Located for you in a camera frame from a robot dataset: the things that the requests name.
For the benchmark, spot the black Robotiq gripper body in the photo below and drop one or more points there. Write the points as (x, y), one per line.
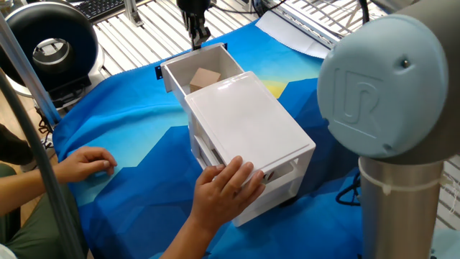
(194, 5)

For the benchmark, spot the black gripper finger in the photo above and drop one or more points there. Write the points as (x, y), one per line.
(202, 30)
(190, 28)

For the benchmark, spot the white plastic drawer cabinet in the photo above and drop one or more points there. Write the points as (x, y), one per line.
(248, 122)

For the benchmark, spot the person's left forearm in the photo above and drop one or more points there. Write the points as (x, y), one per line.
(21, 192)

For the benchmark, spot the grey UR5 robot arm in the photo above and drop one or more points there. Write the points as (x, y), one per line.
(381, 90)

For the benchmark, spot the person's right forearm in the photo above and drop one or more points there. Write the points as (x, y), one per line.
(187, 244)

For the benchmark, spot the person's right hand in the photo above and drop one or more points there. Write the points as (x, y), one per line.
(226, 194)

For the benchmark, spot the person's left hand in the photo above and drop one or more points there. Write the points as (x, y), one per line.
(84, 163)

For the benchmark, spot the brown wooden block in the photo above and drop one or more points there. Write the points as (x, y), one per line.
(205, 79)

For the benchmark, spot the white paper sheet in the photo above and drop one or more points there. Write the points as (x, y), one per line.
(287, 36)

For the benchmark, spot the black computer keyboard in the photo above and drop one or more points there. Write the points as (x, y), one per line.
(100, 7)

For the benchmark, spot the blue mountain print cloth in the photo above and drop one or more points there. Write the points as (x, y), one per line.
(125, 118)

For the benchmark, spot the dark grey curved tube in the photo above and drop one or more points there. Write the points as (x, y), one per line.
(48, 180)

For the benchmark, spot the green trousers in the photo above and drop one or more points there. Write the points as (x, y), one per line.
(36, 234)

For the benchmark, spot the metal corner bracket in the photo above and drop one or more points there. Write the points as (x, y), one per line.
(133, 14)

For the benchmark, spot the aluminium frame beam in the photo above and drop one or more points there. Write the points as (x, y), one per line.
(30, 72)

